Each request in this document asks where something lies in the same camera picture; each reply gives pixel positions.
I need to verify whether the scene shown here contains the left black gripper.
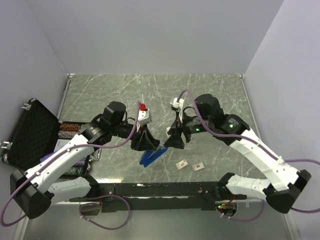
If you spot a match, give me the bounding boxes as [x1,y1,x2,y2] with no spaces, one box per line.
[111,121,157,151]

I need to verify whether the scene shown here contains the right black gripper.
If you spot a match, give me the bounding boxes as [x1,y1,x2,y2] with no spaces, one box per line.
[163,111,213,150]

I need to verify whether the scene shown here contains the blue black stapler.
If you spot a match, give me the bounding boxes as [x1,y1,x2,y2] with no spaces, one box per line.
[139,144,168,168]

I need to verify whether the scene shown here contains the white stapler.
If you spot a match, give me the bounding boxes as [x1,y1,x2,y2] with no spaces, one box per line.
[166,127,172,138]

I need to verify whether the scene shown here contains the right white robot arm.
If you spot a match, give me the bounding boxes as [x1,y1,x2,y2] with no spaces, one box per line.
[164,93,311,214]

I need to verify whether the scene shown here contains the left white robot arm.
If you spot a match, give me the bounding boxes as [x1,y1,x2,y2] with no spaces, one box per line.
[10,101,160,219]

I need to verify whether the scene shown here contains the staple box with red mark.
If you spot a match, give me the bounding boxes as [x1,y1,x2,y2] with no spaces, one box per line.
[175,159,188,170]

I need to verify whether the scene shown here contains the small white staple box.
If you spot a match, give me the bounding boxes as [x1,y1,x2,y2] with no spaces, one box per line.
[192,162,205,171]

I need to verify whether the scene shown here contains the orange patterned tape roll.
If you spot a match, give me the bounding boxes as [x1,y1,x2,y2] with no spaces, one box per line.
[59,122,82,132]

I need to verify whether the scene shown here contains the purple pen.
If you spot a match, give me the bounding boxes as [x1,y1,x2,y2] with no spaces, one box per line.
[40,152,54,163]

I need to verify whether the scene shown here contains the black foam-lined case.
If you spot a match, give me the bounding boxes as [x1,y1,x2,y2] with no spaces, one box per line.
[0,98,85,171]

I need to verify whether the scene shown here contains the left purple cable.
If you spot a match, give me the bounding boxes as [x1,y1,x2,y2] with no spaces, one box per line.
[0,101,146,226]

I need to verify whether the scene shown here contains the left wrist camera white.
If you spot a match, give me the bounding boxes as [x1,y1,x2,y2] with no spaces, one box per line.
[137,103,152,125]

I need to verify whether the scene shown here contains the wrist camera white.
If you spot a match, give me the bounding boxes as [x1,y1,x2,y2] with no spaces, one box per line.
[137,103,152,125]
[169,97,185,112]

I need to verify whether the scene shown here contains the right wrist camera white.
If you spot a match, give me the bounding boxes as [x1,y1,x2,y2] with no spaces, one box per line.
[169,97,185,112]

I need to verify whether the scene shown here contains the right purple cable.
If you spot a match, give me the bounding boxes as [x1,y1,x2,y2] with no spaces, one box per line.
[177,89,320,214]

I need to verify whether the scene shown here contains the silver case handle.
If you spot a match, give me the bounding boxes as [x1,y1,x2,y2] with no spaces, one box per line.
[89,148,102,161]

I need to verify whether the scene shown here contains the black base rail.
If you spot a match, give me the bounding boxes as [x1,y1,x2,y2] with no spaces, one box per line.
[68,181,247,213]

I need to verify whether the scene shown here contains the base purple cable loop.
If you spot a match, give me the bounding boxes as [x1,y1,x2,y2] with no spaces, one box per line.
[79,194,131,229]

